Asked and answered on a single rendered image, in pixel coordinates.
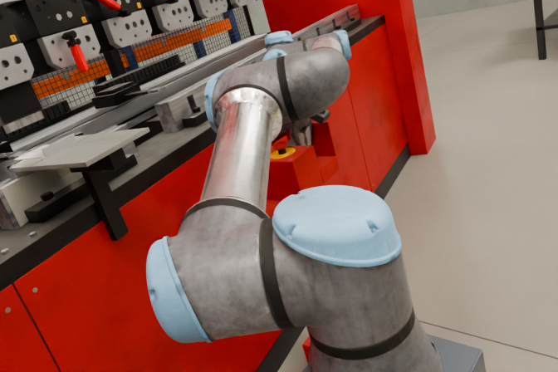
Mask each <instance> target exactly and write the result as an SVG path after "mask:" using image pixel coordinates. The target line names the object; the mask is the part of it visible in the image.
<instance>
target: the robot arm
mask: <svg viewBox="0 0 558 372"><path fill-rule="evenodd" d="M264 40H265V48H266V49H267V53H266V54H265V55H264V57H263V59H262V61H260V62H257V63H254V64H251V65H247V66H241V67H238V68H235V69H233V68H231V69H227V70H224V71H222V72H220V73H218V74H215V75H213V76H212V77H211V78H210V79H209V80H208V83H207V85H206V88H205V92H204V97H205V99H206V101H205V102H204V104H205V110H206V114H207V117H208V122H209V124H210V125H211V127H212V129H213V131H214V132H215V133H216V134H217V137H216V140H215V144H214V147H213V153H212V156H211V159H210V163H209V166H208V172H207V175H206V179H205V182H204V186H203V191H202V195H201V198H200V201H199V202H198V203H196V204H194V205H193V206H192V207H191V208H190V209H189V210H188V211H187V212H186V214H184V217H183V219H182V221H181V223H180V227H179V231H178V235H176V236H175V237H168V236H166V237H163V239H160V240H157V241H156V242H154V243H153V244H152V245H151V247H150V249H149V252H148V256H147V261H146V280H147V287H148V291H149V298H150V301H151V305H152V307H153V310H154V313H155V315H156V317H157V320H158V322H159V323H160V325H161V327H162V328H163V330H164V331H165V333H166V334H167V335H168V336H169V337H170V338H172V339H173V340H176V341H178V342H180V343H193V342H201V341H206V342H208V343H212V342H214V340H220V339H225V338H231V337H236V336H242V335H252V334H258V333H263V332H269V331H274V330H285V329H291V328H296V327H302V326H306V327H307V330H308V333H309V336H310V338H311V342H310V352H309V366H308V372H443V365H442V361H441V357H440V354H439V352H438V349H437V347H436V345H435V344H434V343H433V341H432V340H431V338H430V337H429V336H428V335H427V334H426V333H425V331H424V329H423V327H422V326H421V324H420V322H419V320H418V318H417V317H416V315H415V314H414V307H413V302H412V298H411V294H410V290H409V284H408V279H407V275H406V271H405V267H404V260H403V256H402V252H401V249H402V242H401V238H400V235H399V233H398V232H397V230H396V227H395V224H394V219H393V215H392V213H391V211H390V209H389V206H388V205H387V204H386V202H385V201H384V200H383V199H382V198H380V197H379V196H377V195H376V194H374V193H371V192H370V191H366V190H363V189H362V188H356V187H352V186H344V185H327V186H319V187H314V188H308V189H304V190H302V191H300V192H298V194H297V195H294V194H292V195H290V196H288V197H286V198H284V199H283V200H282V201H281V202H280V203H279V204H278V205H277V206H276V208H275V211H274V214H273V217H272V218H269V216H268V215H267V214H266V204H267V185H268V176H269V166H270V157H271V147H272V141H273V140H274V139H275V138H276V137H277V136H278V134H279V133H280V131H283V132H287V131H288V130H290V136H291V139H289V140H288V141H287V146H301V145H311V139H312V122H311V120H314V121H316V122H318V123H320V124H322V123H324V122H325V121H326V120H327V119H328V118H329V117H330V111H329V110H327V108H328V107H329V106H331V105H332V104H333V103H334V102H335V101H336V100H337V99H338V98H339V97H340V96H341V95H342V94H343V92H344V91H345V89H346V87H347V86H348V83H349V80H350V66H349V63H348V61H347V60H349V59H350V58H351V57H352V54H351V49H350V43H349V39H348V35H347V32H346V31H344V30H341V31H337V32H331V33H328V34H325V35H321V36H318V37H313V38H309V39H306V40H302V41H298V42H294V41H293V40H292V36H291V33H290V32H289V31H280V32H273V33H270V34H268V35H266V36H265V38H264Z"/></svg>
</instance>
